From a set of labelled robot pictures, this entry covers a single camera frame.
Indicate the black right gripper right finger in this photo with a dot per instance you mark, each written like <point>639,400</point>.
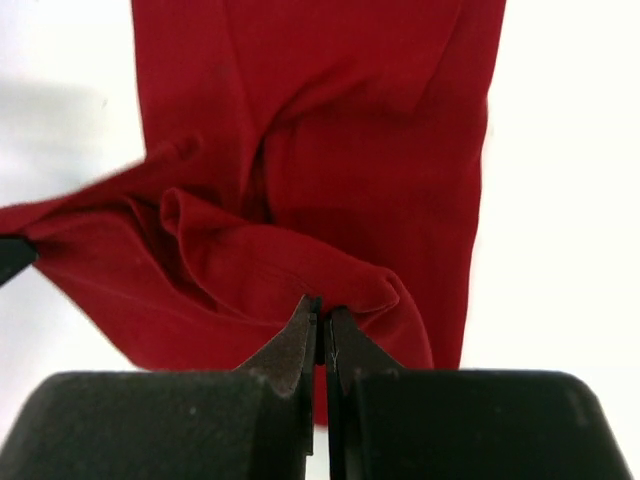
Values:
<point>350,355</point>

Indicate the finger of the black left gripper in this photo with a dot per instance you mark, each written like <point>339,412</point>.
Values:
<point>16,254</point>

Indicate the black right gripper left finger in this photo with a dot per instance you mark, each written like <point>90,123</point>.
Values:
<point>285,368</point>

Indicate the red t shirt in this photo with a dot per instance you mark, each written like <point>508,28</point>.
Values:
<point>329,148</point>

